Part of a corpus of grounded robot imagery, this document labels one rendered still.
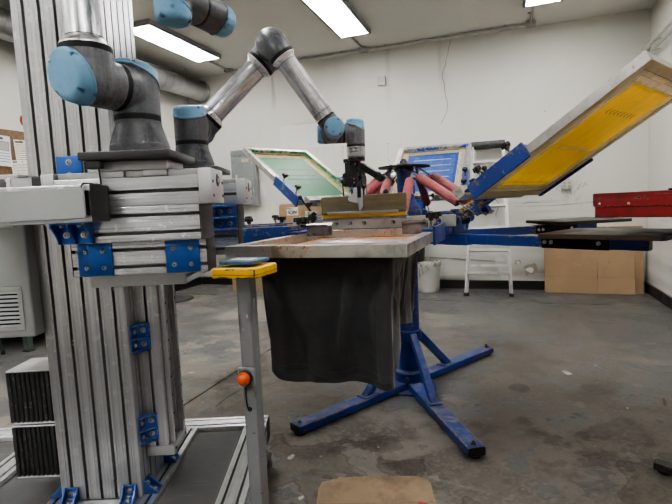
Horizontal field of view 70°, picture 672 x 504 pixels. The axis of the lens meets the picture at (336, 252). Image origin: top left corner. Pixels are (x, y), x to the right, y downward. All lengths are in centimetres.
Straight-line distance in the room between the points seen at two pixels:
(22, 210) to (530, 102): 550
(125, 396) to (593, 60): 568
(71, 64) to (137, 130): 20
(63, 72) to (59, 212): 31
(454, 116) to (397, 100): 74
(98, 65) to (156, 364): 88
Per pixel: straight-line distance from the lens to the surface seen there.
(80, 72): 124
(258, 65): 198
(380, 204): 192
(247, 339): 134
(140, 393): 168
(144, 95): 135
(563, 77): 619
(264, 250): 148
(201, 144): 181
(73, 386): 170
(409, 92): 627
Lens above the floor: 111
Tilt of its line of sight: 6 degrees down
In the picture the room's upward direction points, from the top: 3 degrees counter-clockwise
